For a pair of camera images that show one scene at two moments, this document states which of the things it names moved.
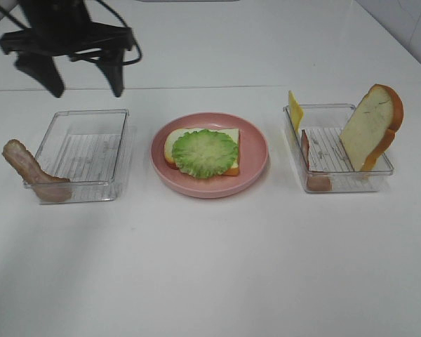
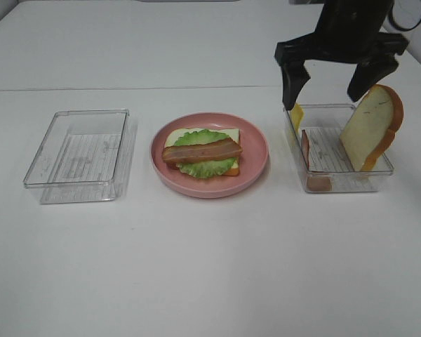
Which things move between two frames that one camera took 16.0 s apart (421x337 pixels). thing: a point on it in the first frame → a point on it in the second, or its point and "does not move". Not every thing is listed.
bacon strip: [316, 181] does not move
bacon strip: [48, 187] → [204, 150]
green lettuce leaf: [205, 154] does not move
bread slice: [174, 134] does not move
